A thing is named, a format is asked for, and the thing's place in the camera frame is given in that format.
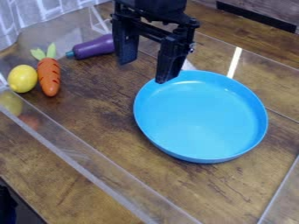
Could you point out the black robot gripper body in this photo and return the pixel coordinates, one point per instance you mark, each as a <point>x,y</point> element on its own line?
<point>165,11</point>

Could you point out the orange toy carrot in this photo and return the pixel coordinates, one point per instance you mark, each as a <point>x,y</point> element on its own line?
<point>48,70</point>

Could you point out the blue round plate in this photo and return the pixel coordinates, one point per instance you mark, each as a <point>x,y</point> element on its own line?
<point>201,117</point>

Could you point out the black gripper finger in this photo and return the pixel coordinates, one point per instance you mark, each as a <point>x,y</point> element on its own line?
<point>126,40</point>
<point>171,58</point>

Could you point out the yellow toy lemon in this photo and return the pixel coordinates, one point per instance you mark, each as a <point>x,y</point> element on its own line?
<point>22,79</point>

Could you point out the purple toy eggplant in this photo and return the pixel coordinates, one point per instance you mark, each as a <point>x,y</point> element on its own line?
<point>92,48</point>

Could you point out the clear acrylic barrier wall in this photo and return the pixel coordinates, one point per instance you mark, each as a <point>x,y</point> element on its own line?
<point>79,161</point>

